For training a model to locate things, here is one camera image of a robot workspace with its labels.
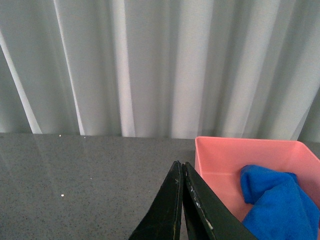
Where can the blue microfiber cloth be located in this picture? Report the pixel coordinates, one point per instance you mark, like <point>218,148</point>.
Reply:
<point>281,210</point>

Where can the white pleated curtain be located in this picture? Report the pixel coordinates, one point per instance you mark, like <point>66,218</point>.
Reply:
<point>161,68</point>

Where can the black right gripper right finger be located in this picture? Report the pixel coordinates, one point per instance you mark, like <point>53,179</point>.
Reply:
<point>206,217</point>

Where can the pink plastic box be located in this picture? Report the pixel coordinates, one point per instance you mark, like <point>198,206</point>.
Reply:
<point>240,170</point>

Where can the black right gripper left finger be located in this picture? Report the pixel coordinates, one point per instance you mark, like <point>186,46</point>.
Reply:
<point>163,219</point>

